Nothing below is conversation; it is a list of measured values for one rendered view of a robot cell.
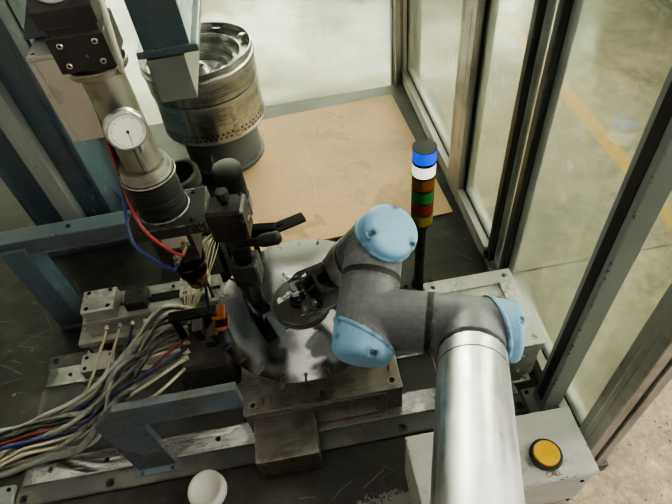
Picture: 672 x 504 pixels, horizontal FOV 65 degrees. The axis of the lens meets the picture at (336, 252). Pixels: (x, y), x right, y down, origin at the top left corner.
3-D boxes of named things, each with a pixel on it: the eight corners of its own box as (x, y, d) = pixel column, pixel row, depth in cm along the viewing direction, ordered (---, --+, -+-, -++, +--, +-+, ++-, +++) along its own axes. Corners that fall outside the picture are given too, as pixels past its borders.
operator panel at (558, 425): (549, 440, 98) (568, 405, 87) (576, 501, 91) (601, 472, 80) (403, 468, 97) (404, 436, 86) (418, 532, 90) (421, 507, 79)
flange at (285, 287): (332, 323, 96) (331, 315, 94) (272, 330, 96) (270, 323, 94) (328, 276, 103) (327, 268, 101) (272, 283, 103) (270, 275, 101)
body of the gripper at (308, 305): (285, 281, 86) (307, 256, 75) (328, 263, 90) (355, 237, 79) (305, 323, 84) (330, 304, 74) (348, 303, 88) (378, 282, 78)
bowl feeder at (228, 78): (272, 120, 176) (249, 13, 149) (279, 178, 155) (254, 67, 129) (181, 135, 175) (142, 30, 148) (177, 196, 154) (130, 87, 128)
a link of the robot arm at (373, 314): (422, 360, 57) (430, 268, 62) (322, 348, 59) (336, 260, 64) (422, 376, 64) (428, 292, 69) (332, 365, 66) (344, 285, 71)
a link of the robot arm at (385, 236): (359, 252, 60) (368, 189, 64) (328, 280, 70) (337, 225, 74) (419, 270, 63) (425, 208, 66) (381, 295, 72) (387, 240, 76)
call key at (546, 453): (551, 442, 84) (554, 437, 83) (562, 467, 82) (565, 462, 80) (527, 447, 84) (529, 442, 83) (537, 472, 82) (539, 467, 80)
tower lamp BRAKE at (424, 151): (432, 150, 98) (433, 136, 96) (439, 165, 95) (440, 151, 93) (409, 154, 98) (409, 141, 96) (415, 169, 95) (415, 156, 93)
